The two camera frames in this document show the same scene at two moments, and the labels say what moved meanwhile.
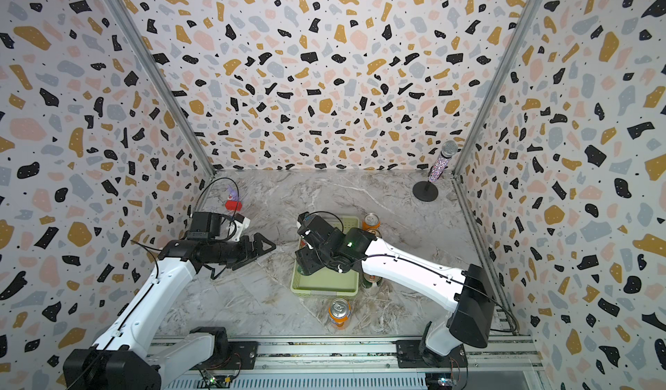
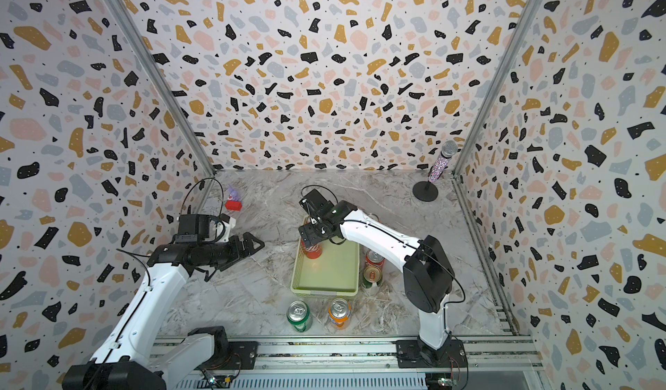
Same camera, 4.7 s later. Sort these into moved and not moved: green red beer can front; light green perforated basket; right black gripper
Moved: right black gripper
Not moved: green red beer can front; light green perforated basket
